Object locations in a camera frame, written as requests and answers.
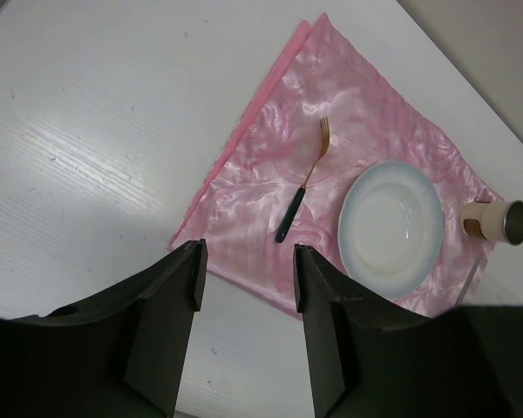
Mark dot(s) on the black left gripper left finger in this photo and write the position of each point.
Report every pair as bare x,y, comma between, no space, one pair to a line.
117,353

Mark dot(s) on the steel cup with cream sleeve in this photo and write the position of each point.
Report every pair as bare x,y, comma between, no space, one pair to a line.
497,221

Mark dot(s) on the silver table knife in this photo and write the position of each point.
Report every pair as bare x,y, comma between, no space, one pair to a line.
468,281

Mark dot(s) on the gold fork with dark handle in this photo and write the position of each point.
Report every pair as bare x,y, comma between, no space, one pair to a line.
289,216

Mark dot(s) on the pink satin rose placemat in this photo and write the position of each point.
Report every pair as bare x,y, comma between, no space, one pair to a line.
244,197

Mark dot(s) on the white plate with blue rim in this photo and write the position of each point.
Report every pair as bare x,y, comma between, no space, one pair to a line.
390,229

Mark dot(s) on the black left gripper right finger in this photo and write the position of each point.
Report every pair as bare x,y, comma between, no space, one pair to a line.
369,357

